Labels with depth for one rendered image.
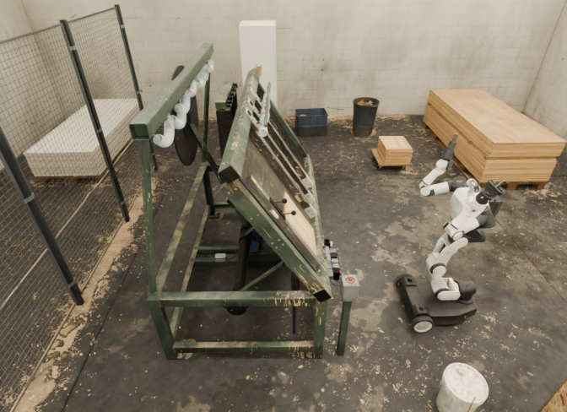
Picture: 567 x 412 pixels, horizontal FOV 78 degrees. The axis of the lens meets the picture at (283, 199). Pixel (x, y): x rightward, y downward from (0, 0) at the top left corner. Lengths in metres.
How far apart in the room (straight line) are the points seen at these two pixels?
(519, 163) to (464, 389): 3.80
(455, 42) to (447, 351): 6.28
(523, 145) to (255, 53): 4.25
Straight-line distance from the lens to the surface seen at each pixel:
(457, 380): 3.18
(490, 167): 5.94
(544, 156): 6.36
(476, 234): 3.36
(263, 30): 6.23
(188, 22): 7.80
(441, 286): 3.72
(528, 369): 3.95
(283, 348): 3.28
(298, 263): 2.51
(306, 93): 7.94
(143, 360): 3.64
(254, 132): 2.91
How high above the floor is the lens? 2.92
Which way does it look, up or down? 34 degrees down
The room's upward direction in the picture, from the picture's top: 1 degrees counter-clockwise
